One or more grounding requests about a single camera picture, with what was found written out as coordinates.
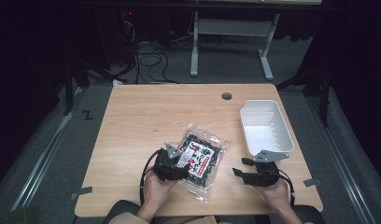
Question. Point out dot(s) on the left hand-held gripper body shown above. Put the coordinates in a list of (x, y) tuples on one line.
[(166, 165)]

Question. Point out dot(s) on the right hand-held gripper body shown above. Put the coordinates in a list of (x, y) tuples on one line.
[(264, 174)]

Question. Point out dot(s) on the clear packet of dark seaweed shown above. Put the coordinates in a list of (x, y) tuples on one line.
[(207, 146)]

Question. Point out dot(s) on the person's right hand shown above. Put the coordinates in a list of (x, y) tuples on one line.
[(276, 195)]

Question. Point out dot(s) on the person's left hand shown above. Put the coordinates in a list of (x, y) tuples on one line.
[(156, 193)]

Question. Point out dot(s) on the white plastic bin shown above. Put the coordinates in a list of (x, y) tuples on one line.
[(266, 130)]

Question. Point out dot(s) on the grey tape strip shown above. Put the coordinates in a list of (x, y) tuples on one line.
[(82, 192), (312, 181)]

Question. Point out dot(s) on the small white floor object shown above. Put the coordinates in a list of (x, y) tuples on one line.
[(117, 82)]

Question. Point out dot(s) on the black metal stand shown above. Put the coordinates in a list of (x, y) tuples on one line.
[(325, 93), (70, 84)]

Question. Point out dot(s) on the aluminium floor rail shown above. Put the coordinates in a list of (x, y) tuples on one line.
[(338, 155), (45, 155)]

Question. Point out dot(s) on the white metal desk frame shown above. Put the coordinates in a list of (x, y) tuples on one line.
[(229, 27)]

